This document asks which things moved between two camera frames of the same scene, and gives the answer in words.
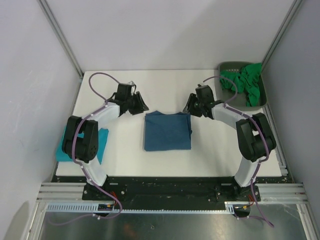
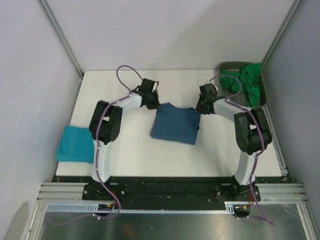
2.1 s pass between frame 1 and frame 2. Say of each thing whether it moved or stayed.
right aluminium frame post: stayed
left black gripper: moved
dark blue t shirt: moved
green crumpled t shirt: stayed
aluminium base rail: stayed
